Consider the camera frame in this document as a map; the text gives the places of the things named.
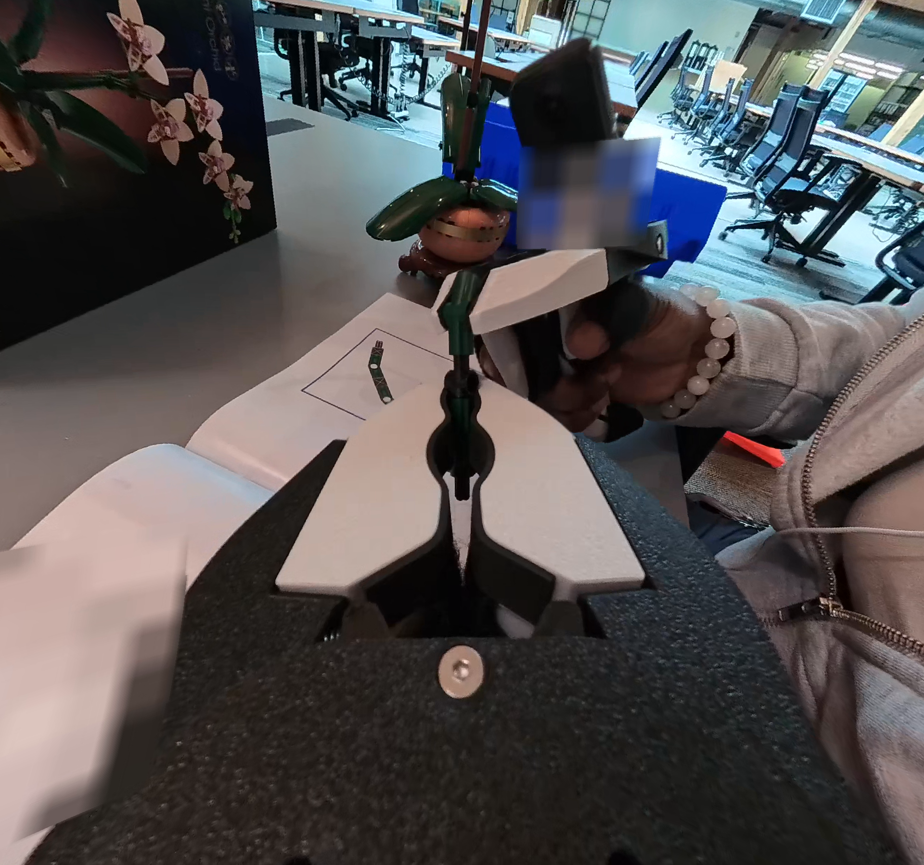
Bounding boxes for white hoodie drawstring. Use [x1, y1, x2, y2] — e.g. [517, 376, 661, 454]
[769, 523, 924, 542]

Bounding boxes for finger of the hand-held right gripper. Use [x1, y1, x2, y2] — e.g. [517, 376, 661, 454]
[432, 247, 609, 337]
[473, 327, 531, 405]

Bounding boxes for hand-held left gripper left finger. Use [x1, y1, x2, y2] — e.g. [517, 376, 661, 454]
[274, 379, 449, 600]

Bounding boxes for blue plastic bin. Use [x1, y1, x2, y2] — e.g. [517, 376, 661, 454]
[480, 100, 726, 277]

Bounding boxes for dark blue pants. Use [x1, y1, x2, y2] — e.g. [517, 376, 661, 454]
[689, 500, 762, 555]

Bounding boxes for green black toy stem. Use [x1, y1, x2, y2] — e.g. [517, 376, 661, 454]
[435, 269, 483, 504]

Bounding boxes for person's right hand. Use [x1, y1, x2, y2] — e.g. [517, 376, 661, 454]
[554, 291, 705, 434]

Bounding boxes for row of black office chairs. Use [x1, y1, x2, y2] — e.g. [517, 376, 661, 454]
[628, 27, 924, 303]
[260, 0, 449, 122]

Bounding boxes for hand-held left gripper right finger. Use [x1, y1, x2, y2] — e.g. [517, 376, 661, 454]
[471, 379, 647, 602]

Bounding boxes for person's right forearm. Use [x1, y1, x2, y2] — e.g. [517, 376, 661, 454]
[711, 292, 924, 440]

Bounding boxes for long office table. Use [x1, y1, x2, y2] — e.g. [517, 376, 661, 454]
[249, 0, 427, 115]
[744, 103, 924, 267]
[444, 49, 640, 122]

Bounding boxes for white instruction booklet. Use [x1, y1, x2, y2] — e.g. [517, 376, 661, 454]
[0, 292, 521, 852]

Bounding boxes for dark orchid printed box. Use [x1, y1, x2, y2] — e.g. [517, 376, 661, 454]
[0, 0, 279, 352]

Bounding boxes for toy brick orchid plant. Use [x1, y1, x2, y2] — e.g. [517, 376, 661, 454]
[364, 0, 521, 277]

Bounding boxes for orange red object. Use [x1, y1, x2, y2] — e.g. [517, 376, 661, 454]
[722, 430, 786, 469]

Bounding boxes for white bead bracelet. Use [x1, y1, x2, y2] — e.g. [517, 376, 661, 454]
[658, 282, 737, 420]

